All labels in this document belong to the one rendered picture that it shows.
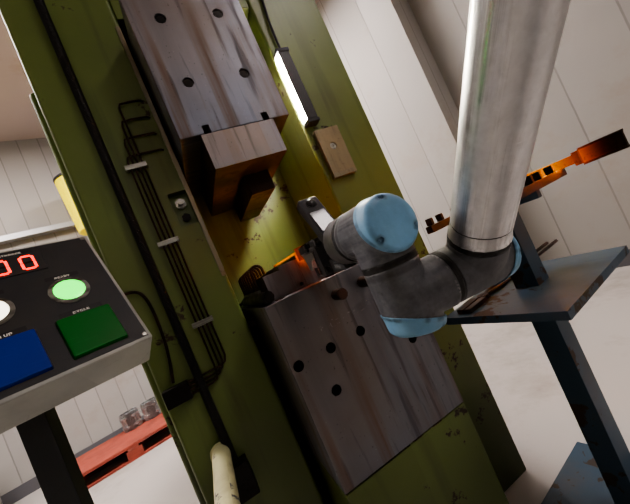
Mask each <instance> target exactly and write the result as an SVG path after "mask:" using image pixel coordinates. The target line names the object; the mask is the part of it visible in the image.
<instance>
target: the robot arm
mask: <svg viewBox="0 0 630 504"><path fill-rule="evenodd" d="M570 1H571V0H470V3H469V14H468V25H467V36H466V47H465V58H464V69H463V80H462V91H461V102H460V113H459V124H458V135H457V146H456V157H455V168H454V179H453V190H452V201H451V212H450V223H449V226H448V230H447V239H446V245H445V246H444V247H442V248H440V249H438V250H436V251H434V252H432V253H430V254H428V255H426V256H424V257H422V258H420V257H419V255H418V253H417V250H416V248H415V246H414V242H415V240H416V237H417V235H418V220H417V216H416V214H415V212H414V210H413V209H412V207H411V206H410V205H409V204H408V203H407V202H406V201H405V200H404V199H402V198H401V197H399V196H397V195H394V194H390V193H380V194H376V195H374V196H372V197H369V198H366V199H364V200H362V201H361V202H359V203H358V204H357V206H355V207H354V208H352V209H351V210H349V211H347V212H346V213H344V214H342V215H341V216H339V217H337V218H336V219H334V218H333V217H332V215H331V214H330V213H329V212H328V211H327V209H326V208H325V207H324V206H323V205H322V203H321V202H320V201H319V200H318V199H317V197H316V196H313V197H310V198H307V199H304V200H300V201H298V203H297V210H298V211H299V213H300V214H301V215H302V217H303V218H304V219H305V221H306V222H307V223H308V225H309V226H310V227H311V228H312V230H313V231H314V232H315V234H316V235H317V236H318V237H317V238H315V239H313V240H311V241H309V242H307V243H306V245H304V246H303V247H301V248H299V249H298V251H299V253H300V255H301V256H302V257H303V258H304V260H305V262H306V263H307V265H308V267H309V269H310V270H311V271H313V270H314V269H315V272H316V274H317V276H318V278H320V277H324V276H328V275H330V274H332V275H333V274H335V272H338V271H342V270H346V269H348V268H350V267H352V266H354V265H357V264H359V266H360V268H361V271H362V273H363V275H364V277H365V280H366V282H367V284H368V287H369V289H370V291H371V293H372V296H373V298H374V300H375V302H376V305H377V307H378V309H379V311H380V314H381V315H380V317H381V318H382V319H383V320H384V323H385V325H386V327H387V329H388V331H389V332H390V333H391V334H392V335H394V336H396V337H399V338H413V337H419V336H423V335H427V334H430V333H432V332H435V331H437V330H439V329H440V328H441V327H443V326H444V325H445V324H446V323H447V315H446V314H444V312H445V311H447V310H449V309H451V308H453V307H454V306H456V305H458V304H459V303H460V302H463V301H464V300H466V299H468V298H470V297H472V296H474V295H476V294H478V293H480V292H482V291H484V290H486V289H488V288H490V287H491V286H493V285H497V284H500V283H502V282H504V281H505V280H507V279H508V278H509V277H510V276H511V275H513V274H514V273H515V272H516V271H517V270H518V268H519V266H520V264H521V258H522V256H521V251H520V250H521V249H520V246H519V244H518V242H517V240H516V239H515V237H514V236H513V229H514V225H515V221H516V217H517V213H518V209H519V205H520V201H521V197H522V193H523V189H524V185H525V181H526V177H527V173H528V169H529V165H530V161H531V157H532V153H533V149H534V145H535V141H536V137H537V133H538V129H539V125H540V121H541V117H542V113H543V109H544V105H545V101H546V97H547V93H548V89H549V85H550V81H551V77H552V73H553V69H554V65H555V61H556V57H557V53H558V49H559V45H560V41H561V37H562V33H563V29H564V25H565V21H566V17H567V13H568V9H569V5H570ZM313 260H315V262H316V264H317V268H314V267H313ZM318 269H319V271H320V273H321V274H322V275H320V273H319V271H318Z"/></svg>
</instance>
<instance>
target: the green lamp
mask: <svg viewBox="0 0 630 504"><path fill-rule="evenodd" d="M85 289H86V287H85V285H84V283H82V282H81V281H78V280H64V281H61V282H59V283H58V284H56V285H55V286H54V288H53V294H54V295H55V296H56V297H58V298H61V299H73V298H76V297H79V296H80V295H82V294H83V293H84V291H85Z"/></svg>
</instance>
